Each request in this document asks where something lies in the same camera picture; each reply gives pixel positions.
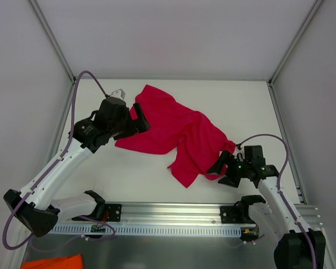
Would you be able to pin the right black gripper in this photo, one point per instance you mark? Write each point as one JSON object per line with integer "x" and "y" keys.
{"x": 234, "y": 167}

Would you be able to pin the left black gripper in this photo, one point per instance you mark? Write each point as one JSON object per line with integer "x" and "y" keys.
{"x": 129, "y": 123}

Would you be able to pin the red t-shirt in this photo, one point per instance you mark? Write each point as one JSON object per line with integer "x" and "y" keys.
{"x": 173, "y": 126}

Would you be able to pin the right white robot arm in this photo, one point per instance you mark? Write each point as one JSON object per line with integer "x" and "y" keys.
{"x": 296, "y": 243}

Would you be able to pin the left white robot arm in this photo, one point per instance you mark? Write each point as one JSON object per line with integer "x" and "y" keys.
{"x": 34, "y": 205}

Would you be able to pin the orange folded t-shirt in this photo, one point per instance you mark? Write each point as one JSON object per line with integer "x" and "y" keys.
{"x": 67, "y": 262}

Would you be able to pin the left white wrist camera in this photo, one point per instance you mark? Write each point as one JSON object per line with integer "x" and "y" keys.
{"x": 119, "y": 94}

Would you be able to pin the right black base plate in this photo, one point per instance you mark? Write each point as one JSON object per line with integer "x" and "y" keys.
{"x": 235, "y": 215}

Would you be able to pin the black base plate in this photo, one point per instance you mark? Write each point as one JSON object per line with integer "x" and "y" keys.
{"x": 112, "y": 212}
{"x": 235, "y": 215}

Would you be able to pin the aluminium mounting rail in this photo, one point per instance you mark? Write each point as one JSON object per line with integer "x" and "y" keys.
{"x": 171, "y": 213}

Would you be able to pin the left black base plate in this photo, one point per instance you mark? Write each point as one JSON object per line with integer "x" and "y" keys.
{"x": 112, "y": 212}

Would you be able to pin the slotted grey cable duct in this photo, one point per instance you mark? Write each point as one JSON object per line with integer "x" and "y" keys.
{"x": 147, "y": 230}

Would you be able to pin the left aluminium frame post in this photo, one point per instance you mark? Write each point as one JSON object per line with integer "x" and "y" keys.
{"x": 38, "y": 12}

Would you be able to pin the aluminium frame post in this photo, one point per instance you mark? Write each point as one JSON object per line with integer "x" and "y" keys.
{"x": 38, "y": 12}
{"x": 311, "y": 14}

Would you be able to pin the right aluminium frame post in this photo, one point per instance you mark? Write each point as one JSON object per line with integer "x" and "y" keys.
{"x": 311, "y": 14}

